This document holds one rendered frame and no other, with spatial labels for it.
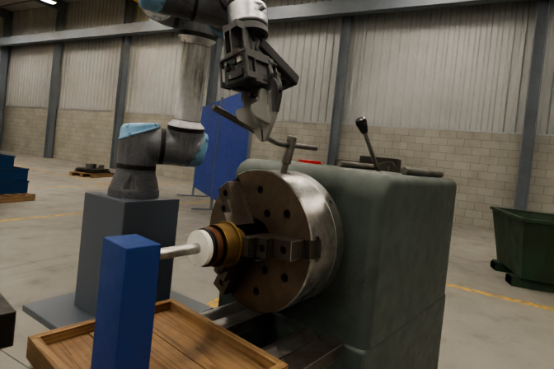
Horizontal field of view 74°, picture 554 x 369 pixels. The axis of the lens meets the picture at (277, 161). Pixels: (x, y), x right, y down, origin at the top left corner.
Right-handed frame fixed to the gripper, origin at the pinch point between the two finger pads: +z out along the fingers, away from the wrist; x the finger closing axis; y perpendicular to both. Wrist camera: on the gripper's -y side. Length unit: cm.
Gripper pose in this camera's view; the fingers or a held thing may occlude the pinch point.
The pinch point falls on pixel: (265, 135)
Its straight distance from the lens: 68.3
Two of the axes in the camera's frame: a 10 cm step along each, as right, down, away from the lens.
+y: -6.4, -0.6, -7.6
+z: 0.9, 9.8, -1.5
